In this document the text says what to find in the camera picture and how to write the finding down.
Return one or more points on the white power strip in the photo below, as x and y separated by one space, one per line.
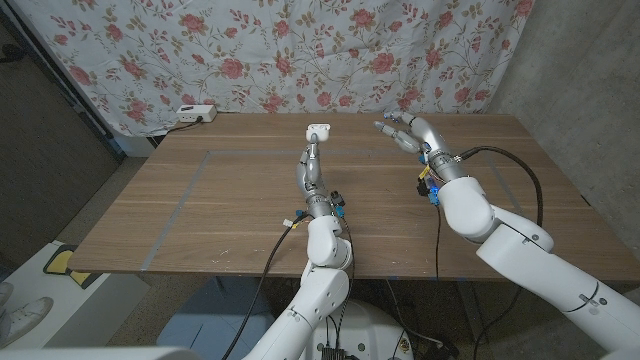
196 113

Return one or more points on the white floor board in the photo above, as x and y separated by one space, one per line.
75 310

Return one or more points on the floral backdrop cloth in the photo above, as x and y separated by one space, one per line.
300 55

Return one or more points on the pale blue floor plate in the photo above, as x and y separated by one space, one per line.
200 320

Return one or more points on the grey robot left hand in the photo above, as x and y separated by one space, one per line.
312 172

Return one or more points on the black door frame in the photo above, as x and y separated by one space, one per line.
85 117

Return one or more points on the grey table leg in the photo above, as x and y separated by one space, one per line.
470 310

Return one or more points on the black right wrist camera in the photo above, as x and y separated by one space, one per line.
424 187

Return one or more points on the white AirPods case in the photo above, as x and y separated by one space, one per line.
318 131

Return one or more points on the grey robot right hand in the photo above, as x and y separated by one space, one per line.
430 142

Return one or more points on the white sneaker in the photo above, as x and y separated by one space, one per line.
27 320

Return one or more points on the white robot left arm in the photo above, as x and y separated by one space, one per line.
320 295

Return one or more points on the white round robot torso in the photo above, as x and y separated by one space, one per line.
375 330

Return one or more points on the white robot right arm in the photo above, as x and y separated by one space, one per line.
530 265

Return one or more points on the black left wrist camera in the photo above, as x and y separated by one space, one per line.
337 199

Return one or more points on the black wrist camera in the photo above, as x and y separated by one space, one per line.
337 199
424 187

